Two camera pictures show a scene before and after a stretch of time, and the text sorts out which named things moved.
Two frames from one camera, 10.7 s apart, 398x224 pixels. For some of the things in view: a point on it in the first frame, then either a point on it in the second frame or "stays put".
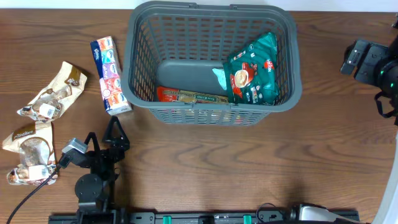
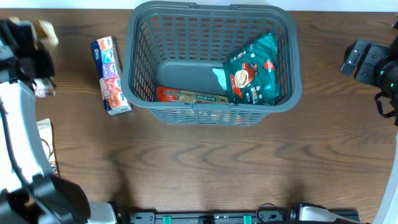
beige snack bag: [68, 84] to [45, 33]
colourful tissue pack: [115, 99] stays put
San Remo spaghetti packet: [175, 94] stays put
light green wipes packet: [221, 76] stays put
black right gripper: [374, 55] stays put
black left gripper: [116, 155] to [41, 55]
